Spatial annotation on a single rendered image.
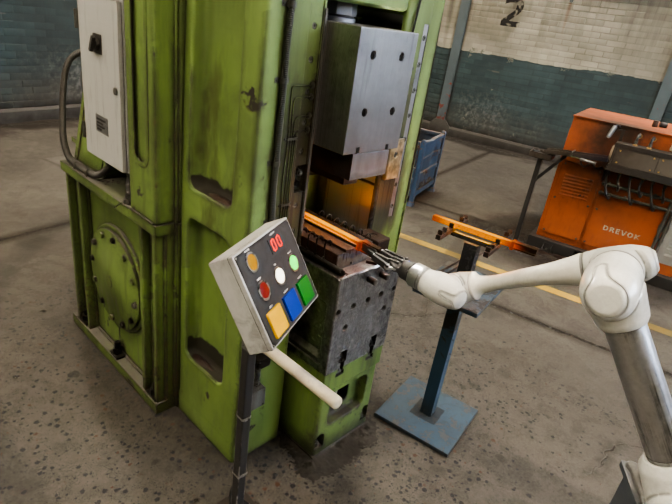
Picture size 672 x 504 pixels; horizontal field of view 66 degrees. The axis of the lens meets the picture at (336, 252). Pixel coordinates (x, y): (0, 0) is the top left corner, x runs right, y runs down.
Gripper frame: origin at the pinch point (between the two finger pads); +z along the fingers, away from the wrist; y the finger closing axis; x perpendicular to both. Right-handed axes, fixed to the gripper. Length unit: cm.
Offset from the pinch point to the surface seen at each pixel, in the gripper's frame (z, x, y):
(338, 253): 6.1, -1.9, -11.1
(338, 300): -1.5, -17.2, -15.2
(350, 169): 6.7, 31.2, -12.4
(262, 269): -11, 14, -62
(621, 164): 8, -5, 332
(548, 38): 267, 72, 710
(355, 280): -1.2, -11.1, -7.0
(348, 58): 12, 67, -17
